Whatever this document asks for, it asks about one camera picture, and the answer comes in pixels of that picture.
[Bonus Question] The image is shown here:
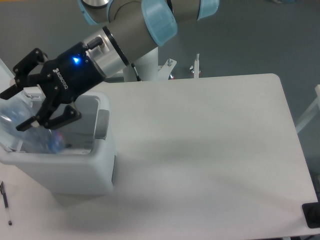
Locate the white trash can lid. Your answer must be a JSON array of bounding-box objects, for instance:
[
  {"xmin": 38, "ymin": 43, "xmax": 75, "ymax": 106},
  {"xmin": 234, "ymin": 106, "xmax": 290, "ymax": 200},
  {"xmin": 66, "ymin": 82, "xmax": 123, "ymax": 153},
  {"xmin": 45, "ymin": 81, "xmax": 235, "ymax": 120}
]
[{"xmin": 0, "ymin": 59, "xmax": 32, "ymax": 152}]

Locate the black device at table edge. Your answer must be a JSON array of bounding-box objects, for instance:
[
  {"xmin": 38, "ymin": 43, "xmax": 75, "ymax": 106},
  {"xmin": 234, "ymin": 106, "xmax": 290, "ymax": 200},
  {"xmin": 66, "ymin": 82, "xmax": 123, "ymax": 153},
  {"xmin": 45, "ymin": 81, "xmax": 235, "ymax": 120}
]
[{"xmin": 302, "ymin": 202, "xmax": 320, "ymax": 229}]

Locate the white plastic trash can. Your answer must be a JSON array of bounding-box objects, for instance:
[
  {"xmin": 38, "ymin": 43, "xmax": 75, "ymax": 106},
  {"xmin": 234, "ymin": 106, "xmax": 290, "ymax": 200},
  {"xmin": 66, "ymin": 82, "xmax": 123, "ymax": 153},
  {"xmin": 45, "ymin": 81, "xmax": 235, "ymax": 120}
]
[{"xmin": 0, "ymin": 91, "xmax": 117, "ymax": 195}]

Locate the clear plastic water bottle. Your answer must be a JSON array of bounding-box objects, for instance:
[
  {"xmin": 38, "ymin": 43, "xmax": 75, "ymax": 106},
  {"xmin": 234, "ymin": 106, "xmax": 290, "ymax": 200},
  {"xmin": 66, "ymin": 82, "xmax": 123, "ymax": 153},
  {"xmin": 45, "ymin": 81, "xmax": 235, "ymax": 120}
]
[{"xmin": 0, "ymin": 98, "xmax": 67, "ymax": 155}]

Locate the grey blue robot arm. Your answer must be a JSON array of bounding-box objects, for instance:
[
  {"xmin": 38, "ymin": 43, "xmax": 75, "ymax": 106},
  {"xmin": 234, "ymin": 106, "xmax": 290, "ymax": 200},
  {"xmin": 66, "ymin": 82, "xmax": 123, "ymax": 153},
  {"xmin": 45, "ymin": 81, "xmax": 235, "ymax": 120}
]
[{"xmin": 0, "ymin": 0, "xmax": 220, "ymax": 132}]

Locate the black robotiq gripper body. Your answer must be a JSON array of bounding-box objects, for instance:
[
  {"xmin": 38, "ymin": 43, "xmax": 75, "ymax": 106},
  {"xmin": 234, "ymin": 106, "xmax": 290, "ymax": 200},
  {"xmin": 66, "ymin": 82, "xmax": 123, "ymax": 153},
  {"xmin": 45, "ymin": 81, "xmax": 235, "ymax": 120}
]
[{"xmin": 39, "ymin": 42, "xmax": 105, "ymax": 105}]

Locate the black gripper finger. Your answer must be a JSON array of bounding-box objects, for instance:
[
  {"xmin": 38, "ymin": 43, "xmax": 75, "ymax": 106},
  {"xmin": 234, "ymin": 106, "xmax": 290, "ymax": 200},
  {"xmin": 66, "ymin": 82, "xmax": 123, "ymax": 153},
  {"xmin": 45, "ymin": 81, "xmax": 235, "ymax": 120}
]
[
  {"xmin": 15, "ymin": 97, "xmax": 82, "ymax": 132},
  {"xmin": 0, "ymin": 48, "xmax": 52, "ymax": 100}
]

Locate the black ballpoint pen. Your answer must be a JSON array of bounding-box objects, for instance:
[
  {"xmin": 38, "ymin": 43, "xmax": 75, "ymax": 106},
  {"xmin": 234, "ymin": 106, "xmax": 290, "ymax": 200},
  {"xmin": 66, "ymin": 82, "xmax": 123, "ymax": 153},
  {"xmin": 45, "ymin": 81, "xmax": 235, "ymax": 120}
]
[{"xmin": 0, "ymin": 181, "xmax": 13, "ymax": 226}]

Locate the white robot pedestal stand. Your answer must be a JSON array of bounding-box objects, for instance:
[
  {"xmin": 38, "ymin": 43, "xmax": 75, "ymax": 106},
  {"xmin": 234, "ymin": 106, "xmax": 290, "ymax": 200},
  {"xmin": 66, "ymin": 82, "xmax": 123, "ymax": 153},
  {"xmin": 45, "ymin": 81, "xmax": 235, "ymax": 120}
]
[{"xmin": 104, "ymin": 47, "xmax": 203, "ymax": 85}]

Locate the clear plastic wrapper bag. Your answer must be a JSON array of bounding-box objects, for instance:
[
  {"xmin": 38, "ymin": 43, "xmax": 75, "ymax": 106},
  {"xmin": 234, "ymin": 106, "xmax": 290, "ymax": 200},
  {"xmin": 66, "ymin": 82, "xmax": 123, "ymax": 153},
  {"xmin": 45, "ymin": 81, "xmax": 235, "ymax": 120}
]
[{"xmin": 60, "ymin": 133, "xmax": 93, "ymax": 155}]

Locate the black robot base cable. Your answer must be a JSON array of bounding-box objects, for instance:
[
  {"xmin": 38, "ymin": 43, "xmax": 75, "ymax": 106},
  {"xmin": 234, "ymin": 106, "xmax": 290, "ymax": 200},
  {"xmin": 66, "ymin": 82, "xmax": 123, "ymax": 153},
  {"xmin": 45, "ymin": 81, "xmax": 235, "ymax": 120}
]
[{"xmin": 131, "ymin": 63, "xmax": 143, "ymax": 82}]

